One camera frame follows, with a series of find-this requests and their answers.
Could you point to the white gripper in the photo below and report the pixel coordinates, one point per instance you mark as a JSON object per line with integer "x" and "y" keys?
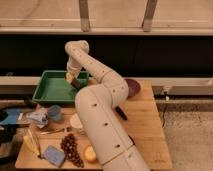
{"x": 73, "y": 71}

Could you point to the crumpled white wrapper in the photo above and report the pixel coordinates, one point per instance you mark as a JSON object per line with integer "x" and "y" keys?
{"x": 39, "y": 117}

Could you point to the blue sponge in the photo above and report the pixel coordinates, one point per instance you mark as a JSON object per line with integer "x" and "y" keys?
{"x": 54, "y": 156}

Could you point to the yellow banana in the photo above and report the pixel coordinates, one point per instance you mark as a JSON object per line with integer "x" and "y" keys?
{"x": 32, "y": 143}

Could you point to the black whiteboard eraser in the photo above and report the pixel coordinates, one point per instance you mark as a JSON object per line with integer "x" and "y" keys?
{"x": 77, "y": 84}

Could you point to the yellow round bun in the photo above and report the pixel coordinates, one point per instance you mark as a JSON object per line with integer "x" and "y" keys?
{"x": 89, "y": 154}

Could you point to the black handled peeler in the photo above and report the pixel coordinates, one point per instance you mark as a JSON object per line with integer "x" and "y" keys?
{"x": 121, "y": 113}

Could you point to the blue black object at left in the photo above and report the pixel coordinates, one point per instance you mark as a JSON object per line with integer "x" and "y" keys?
{"x": 10, "y": 116}

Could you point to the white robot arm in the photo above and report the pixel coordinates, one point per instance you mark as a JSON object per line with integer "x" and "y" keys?
{"x": 94, "y": 105}

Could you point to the white plastic cup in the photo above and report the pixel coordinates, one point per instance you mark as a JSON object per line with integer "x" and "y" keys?
{"x": 75, "y": 122}

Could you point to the purple bowl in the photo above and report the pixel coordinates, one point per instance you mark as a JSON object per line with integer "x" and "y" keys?
{"x": 134, "y": 87}

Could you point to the bunch of dark grapes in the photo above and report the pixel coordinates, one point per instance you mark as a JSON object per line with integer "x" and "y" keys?
{"x": 69, "y": 146}

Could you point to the light blue cup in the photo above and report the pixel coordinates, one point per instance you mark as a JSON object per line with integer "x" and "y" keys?
{"x": 54, "y": 113}

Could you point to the silver fork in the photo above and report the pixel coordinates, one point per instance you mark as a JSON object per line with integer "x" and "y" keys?
{"x": 66, "y": 129}

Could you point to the green plastic tray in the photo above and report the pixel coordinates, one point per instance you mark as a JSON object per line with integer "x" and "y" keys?
{"x": 54, "y": 89}

